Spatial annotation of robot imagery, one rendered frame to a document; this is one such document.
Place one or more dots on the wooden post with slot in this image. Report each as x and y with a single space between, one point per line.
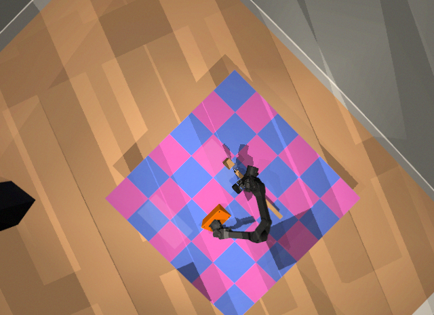
228 163

